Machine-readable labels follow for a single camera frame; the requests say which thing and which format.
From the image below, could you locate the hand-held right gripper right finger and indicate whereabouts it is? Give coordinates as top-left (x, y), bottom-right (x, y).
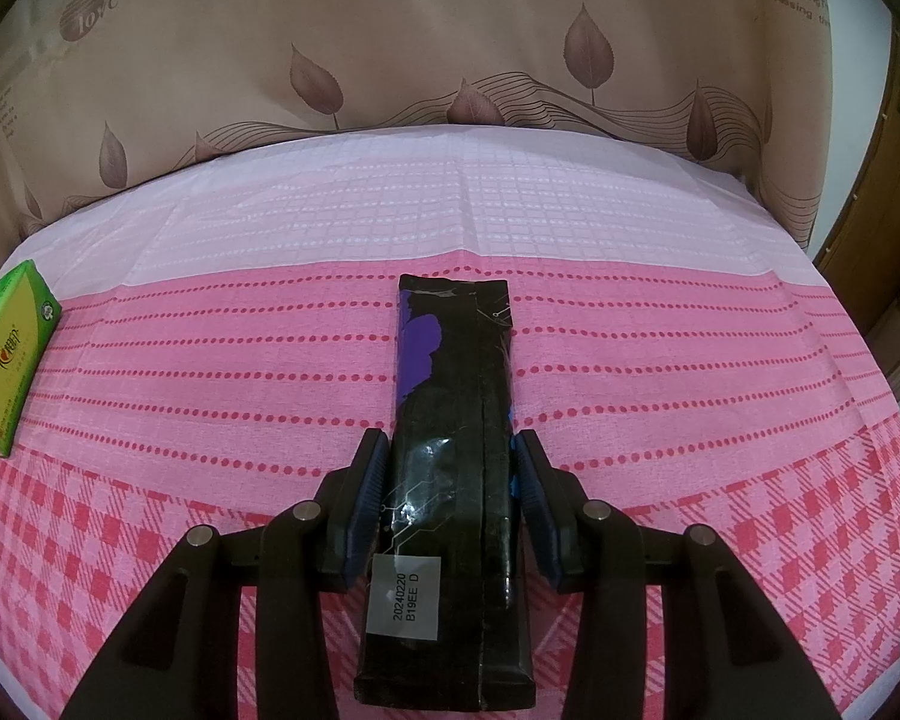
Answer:
top-left (511, 429), bottom-right (845, 720)

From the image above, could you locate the wooden door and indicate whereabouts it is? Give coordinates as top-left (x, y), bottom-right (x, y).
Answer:
top-left (814, 22), bottom-right (900, 398)

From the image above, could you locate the black plastic packet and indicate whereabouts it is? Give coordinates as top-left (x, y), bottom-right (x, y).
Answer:
top-left (352, 274), bottom-right (535, 712)

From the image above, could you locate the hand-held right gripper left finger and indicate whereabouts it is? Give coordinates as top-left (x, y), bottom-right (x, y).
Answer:
top-left (60, 427), bottom-right (391, 720)

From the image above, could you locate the green tissue pack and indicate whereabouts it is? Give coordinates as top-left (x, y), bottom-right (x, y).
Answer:
top-left (0, 259), bottom-right (63, 458)

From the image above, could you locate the beige leaf print curtain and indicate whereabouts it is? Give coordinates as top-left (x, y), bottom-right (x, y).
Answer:
top-left (0, 0), bottom-right (833, 278)

